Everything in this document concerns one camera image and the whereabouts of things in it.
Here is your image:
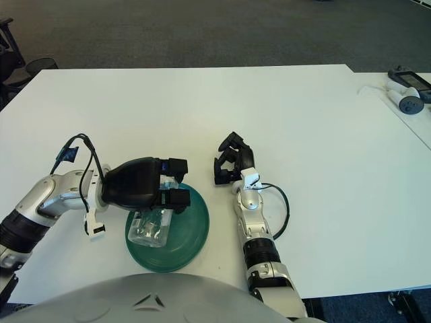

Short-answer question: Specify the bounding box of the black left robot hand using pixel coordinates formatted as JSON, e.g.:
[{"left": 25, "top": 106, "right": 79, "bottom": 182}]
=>
[{"left": 100, "top": 156, "right": 191, "bottom": 215}]

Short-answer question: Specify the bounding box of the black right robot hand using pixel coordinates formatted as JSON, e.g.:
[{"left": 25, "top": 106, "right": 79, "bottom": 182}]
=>
[{"left": 212, "top": 131, "right": 256, "bottom": 185}]

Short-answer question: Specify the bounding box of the clear plastic bottle blue cap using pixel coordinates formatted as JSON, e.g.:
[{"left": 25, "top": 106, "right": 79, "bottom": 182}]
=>
[{"left": 127, "top": 163, "right": 179, "bottom": 249}]

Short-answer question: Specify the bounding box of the green round plate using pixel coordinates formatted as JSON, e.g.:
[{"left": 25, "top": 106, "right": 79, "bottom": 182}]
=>
[{"left": 125, "top": 183, "right": 210, "bottom": 273}]

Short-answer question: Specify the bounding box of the grey robot torso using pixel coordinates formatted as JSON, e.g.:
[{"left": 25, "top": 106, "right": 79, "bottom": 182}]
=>
[{"left": 0, "top": 273, "right": 294, "bottom": 323}]

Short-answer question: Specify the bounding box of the white grey VR controller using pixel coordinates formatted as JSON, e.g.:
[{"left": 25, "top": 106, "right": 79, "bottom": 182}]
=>
[{"left": 386, "top": 85, "right": 424, "bottom": 115}]

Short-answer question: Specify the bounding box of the black office chair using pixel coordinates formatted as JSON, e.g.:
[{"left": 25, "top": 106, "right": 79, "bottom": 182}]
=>
[{"left": 0, "top": 16, "right": 33, "bottom": 108}]

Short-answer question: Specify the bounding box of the dark handheld screen device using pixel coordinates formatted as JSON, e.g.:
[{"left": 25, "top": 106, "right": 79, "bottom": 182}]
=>
[{"left": 387, "top": 65, "right": 431, "bottom": 102}]

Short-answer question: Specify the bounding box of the black table leg base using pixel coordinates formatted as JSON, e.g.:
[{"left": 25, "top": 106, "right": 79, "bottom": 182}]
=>
[{"left": 387, "top": 291, "right": 431, "bottom": 323}]

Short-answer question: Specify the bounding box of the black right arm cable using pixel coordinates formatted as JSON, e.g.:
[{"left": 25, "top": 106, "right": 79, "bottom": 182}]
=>
[{"left": 261, "top": 182, "right": 290, "bottom": 240}]

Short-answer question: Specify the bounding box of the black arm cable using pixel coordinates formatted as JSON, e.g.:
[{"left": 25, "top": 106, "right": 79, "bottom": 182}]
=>
[
  {"left": 261, "top": 182, "right": 290, "bottom": 240},
  {"left": 50, "top": 133, "right": 107, "bottom": 216}
]

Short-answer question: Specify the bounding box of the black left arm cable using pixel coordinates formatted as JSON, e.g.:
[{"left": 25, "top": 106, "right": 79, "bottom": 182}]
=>
[{"left": 50, "top": 133, "right": 107, "bottom": 216}]

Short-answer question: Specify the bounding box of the white controller strap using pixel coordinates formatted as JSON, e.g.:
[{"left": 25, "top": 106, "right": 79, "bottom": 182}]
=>
[{"left": 357, "top": 84, "right": 388, "bottom": 98}]

